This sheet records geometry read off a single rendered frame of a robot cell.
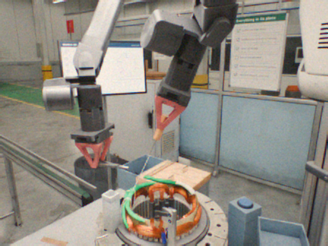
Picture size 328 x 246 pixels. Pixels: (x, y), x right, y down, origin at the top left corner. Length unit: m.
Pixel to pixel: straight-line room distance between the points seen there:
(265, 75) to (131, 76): 1.55
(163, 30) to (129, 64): 1.18
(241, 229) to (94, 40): 0.68
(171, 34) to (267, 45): 2.32
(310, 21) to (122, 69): 1.12
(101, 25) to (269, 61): 2.25
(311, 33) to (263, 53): 1.99
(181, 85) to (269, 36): 2.29
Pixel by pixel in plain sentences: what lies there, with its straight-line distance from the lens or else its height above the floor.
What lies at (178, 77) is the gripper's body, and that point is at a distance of 0.50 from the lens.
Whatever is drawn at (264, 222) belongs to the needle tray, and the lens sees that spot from 0.77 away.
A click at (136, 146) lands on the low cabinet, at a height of 0.37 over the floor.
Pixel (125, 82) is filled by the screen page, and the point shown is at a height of 1.31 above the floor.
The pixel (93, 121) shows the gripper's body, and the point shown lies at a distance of 0.60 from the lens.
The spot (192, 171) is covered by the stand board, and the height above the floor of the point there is 1.06.
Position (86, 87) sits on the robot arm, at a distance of 0.60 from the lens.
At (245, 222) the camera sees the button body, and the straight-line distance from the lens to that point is 0.84.
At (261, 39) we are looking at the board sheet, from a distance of 2.78.
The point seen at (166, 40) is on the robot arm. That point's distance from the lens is 0.46.
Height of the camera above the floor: 1.49
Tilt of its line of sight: 15 degrees down
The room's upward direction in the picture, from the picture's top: straight up
